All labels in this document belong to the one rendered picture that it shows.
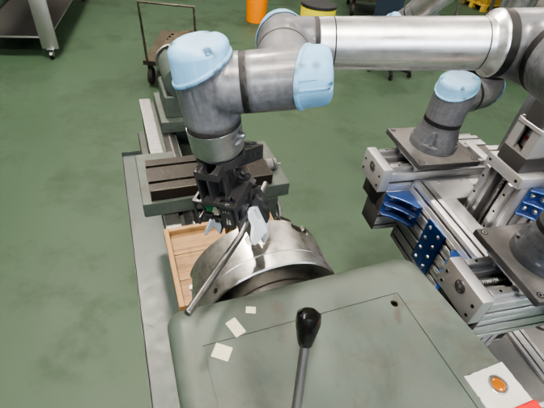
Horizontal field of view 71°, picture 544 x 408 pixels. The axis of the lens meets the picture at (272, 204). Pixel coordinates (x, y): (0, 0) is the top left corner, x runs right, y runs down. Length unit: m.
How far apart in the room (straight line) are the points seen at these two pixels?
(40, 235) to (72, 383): 1.00
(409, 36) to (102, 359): 1.86
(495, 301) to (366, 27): 0.70
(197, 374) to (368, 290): 0.32
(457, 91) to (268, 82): 0.86
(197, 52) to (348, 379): 0.48
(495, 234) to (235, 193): 0.73
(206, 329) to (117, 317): 1.58
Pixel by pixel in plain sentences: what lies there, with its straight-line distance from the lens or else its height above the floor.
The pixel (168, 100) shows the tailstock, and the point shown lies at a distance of 1.76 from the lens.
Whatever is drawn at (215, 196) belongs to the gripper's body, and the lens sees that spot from 0.56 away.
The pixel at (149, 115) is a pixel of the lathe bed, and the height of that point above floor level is 0.87.
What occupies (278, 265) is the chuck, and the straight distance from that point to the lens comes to 0.73.
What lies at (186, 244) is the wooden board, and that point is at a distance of 1.24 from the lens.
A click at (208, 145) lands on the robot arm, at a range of 0.50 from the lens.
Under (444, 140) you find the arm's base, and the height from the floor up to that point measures 1.22.
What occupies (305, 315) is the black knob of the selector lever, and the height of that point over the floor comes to 1.40.
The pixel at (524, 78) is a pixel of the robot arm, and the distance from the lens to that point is 0.67.
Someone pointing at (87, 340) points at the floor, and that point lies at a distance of 2.16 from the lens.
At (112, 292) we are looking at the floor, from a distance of 2.29.
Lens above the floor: 1.79
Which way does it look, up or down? 41 degrees down
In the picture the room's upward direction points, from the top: 7 degrees clockwise
